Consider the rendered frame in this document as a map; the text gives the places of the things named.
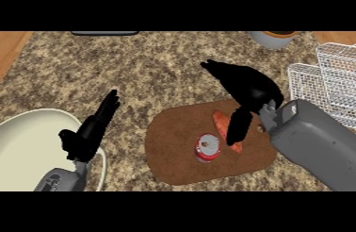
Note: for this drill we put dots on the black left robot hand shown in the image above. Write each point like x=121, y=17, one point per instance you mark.
x=90, y=129

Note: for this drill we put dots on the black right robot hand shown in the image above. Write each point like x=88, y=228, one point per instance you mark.
x=248, y=85

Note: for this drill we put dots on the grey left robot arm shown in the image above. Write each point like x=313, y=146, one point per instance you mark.
x=62, y=179

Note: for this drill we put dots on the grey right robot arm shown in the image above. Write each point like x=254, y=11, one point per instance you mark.
x=314, y=141

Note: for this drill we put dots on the brown wooden cutting board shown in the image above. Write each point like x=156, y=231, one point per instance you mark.
x=184, y=147

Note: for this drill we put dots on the cream round pan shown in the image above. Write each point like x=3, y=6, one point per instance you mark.
x=32, y=147

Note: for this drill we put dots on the grey pot with brown rim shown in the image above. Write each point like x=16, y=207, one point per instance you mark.
x=273, y=39

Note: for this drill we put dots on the red can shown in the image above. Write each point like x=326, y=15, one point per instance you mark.
x=207, y=147

